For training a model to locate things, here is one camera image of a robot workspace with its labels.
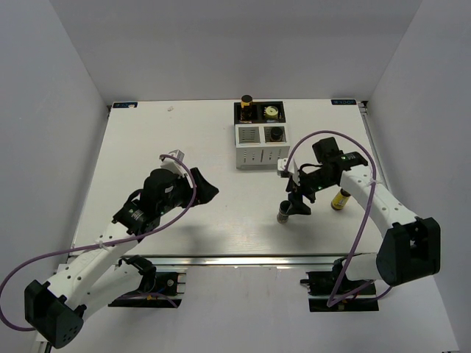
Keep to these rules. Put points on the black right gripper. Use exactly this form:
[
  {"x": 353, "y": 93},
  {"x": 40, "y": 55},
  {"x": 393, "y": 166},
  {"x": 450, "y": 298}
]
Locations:
[{"x": 297, "y": 206}]

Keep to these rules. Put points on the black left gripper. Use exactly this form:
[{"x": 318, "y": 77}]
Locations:
[{"x": 204, "y": 191}]

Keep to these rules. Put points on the black lid spice jar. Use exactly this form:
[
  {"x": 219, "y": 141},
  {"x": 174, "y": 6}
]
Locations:
[{"x": 283, "y": 212}]

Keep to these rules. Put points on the yellow label dark cap bottle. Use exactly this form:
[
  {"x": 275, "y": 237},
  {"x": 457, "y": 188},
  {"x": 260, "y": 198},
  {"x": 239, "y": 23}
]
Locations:
[{"x": 340, "y": 200}]

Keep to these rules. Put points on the small brown spice bottle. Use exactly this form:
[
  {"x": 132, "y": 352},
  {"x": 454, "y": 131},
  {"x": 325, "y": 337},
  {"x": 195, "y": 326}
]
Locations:
[{"x": 276, "y": 134}]

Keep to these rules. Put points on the white lidded cream jar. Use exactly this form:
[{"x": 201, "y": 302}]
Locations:
[{"x": 271, "y": 113}]

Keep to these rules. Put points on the tall yellow label bottle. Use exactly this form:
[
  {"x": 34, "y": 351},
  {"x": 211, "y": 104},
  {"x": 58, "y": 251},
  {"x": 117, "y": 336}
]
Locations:
[{"x": 246, "y": 108}]

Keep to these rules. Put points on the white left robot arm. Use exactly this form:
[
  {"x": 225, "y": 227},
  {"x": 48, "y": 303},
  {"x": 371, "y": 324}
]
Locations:
[{"x": 58, "y": 307}]

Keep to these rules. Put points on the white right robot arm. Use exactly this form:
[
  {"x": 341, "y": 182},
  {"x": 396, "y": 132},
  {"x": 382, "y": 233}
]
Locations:
[{"x": 411, "y": 245}]

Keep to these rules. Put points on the white slotted organizer rack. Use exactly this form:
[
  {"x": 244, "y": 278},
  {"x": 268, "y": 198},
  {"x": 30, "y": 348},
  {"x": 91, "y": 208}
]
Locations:
[{"x": 253, "y": 148}]

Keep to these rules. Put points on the black organizer rack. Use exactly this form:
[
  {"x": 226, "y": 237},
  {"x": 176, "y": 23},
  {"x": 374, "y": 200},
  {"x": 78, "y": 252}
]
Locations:
[{"x": 258, "y": 113}]

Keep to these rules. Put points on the blue right corner label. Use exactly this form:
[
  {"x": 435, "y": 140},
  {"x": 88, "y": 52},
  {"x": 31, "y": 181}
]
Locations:
[{"x": 340, "y": 102}]

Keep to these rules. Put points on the blue corner label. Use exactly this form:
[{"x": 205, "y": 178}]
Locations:
[
  {"x": 340, "y": 102},
  {"x": 124, "y": 105}
]

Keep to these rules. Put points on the blue left corner label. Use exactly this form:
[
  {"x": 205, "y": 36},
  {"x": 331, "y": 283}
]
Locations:
[{"x": 124, "y": 105}]

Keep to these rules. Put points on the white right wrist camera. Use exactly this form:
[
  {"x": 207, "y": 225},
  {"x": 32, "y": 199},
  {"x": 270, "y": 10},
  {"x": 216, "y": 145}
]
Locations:
[{"x": 288, "y": 170}]

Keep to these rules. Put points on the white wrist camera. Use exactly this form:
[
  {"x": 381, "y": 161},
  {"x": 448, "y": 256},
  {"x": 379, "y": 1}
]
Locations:
[
  {"x": 172, "y": 163},
  {"x": 288, "y": 170}
]

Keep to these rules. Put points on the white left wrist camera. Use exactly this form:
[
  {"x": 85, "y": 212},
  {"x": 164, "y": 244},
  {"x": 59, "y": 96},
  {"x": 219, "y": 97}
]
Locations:
[{"x": 172, "y": 163}]

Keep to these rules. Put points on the aluminium front table rail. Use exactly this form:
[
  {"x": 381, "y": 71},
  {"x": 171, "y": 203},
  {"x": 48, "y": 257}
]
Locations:
[{"x": 302, "y": 260}]

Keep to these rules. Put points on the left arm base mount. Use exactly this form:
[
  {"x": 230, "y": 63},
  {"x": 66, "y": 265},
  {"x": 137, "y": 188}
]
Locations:
[{"x": 157, "y": 289}]

